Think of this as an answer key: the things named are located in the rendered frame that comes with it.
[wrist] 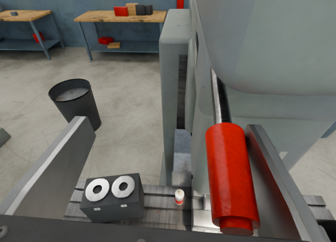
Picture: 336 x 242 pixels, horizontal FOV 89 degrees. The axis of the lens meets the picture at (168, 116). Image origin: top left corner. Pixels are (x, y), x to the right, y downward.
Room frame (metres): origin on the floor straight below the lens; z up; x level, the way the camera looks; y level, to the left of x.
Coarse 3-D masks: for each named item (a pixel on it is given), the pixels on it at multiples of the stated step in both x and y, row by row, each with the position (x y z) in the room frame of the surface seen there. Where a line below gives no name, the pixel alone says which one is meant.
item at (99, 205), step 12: (96, 180) 0.33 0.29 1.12; (108, 180) 0.34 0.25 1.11; (120, 180) 0.33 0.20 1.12; (132, 180) 0.33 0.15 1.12; (84, 192) 0.29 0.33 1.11; (96, 192) 0.29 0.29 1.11; (108, 192) 0.29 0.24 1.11; (120, 192) 0.28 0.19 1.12; (132, 192) 0.29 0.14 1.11; (84, 204) 0.24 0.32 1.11; (96, 204) 0.24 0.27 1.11; (108, 204) 0.24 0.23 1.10; (120, 204) 0.25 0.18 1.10; (132, 204) 0.25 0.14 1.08; (96, 216) 0.23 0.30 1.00; (108, 216) 0.24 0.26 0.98; (120, 216) 0.24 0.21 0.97; (132, 216) 0.25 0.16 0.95
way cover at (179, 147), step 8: (176, 136) 0.62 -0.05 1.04; (184, 136) 0.62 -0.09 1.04; (176, 144) 0.60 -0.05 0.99; (184, 144) 0.60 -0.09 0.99; (176, 152) 0.58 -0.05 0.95; (184, 152) 0.58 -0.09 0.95; (176, 160) 0.55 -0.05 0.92; (184, 160) 0.54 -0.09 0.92; (176, 168) 0.51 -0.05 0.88; (184, 168) 0.51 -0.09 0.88; (176, 176) 0.48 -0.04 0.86; (184, 176) 0.47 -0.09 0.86; (176, 184) 0.43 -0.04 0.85; (184, 184) 0.43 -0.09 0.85
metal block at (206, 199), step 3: (204, 195) 0.29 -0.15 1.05; (207, 195) 0.29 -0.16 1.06; (204, 198) 0.28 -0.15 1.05; (207, 198) 0.28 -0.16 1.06; (204, 201) 0.27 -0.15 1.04; (207, 201) 0.26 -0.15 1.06; (204, 204) 0.26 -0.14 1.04; (207, 204) 0.25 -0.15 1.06; (204, 207) 0.25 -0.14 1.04; (207, 207) 0.24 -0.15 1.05; (210, 207) 0.24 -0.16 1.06; (210, 210) 0.24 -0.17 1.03
